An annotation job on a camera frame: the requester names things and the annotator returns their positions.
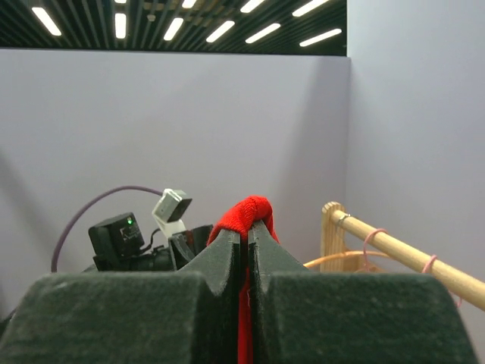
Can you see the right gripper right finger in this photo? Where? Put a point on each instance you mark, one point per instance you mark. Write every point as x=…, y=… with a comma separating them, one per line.
x=302, y=316

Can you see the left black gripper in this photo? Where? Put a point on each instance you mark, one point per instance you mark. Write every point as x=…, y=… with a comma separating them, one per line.
x=181, y=248

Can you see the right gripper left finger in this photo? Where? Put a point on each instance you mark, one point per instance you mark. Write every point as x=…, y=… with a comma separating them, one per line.
x=187, y=316

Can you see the orange wooden hanger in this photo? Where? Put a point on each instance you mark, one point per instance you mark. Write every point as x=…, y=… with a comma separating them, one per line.
x=349, y=261

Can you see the red t shirt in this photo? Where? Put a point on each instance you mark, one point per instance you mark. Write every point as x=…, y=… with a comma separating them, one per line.
x=240, y=219

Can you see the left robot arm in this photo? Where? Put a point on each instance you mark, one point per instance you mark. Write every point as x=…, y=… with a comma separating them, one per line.
x=119, y=245

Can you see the wooden clothes rack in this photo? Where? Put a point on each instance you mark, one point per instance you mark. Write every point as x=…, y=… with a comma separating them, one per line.
x=336, y=222

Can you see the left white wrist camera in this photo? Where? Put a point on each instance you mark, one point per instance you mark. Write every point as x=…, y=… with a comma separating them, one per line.
x=169, y=210

